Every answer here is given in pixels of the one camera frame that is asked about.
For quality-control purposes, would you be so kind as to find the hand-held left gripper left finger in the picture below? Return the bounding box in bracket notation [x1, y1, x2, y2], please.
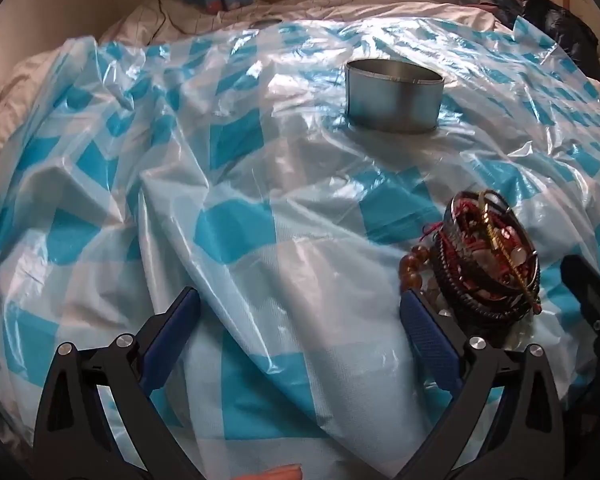
[32, 286, 202, 480]

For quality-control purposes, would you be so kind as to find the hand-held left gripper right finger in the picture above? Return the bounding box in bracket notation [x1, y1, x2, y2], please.
[399, 287, 567, 480]

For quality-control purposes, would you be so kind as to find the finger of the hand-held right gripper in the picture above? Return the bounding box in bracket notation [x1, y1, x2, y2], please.
[561, 254, 600, 366]

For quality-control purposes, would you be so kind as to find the amber bead bracelet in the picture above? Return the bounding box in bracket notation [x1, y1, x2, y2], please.
[399, 242, 438, 293]

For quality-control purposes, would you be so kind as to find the pile of dark bracelets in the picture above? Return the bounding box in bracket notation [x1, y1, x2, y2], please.
[427, 189, 542, 326]

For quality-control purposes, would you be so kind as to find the round metal tin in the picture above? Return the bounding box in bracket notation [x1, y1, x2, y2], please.
[345, 58, 443, 134]

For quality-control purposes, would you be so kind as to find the blue checked plastic sheet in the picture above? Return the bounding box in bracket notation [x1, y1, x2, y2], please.
[0, 15, 600, 480]

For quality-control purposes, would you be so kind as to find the black plastic bag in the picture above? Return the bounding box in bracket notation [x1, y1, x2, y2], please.
[522, 0, 600, 63]

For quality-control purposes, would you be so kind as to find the black charger cable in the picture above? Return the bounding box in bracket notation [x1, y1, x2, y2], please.
[147, 0, 181, 41]

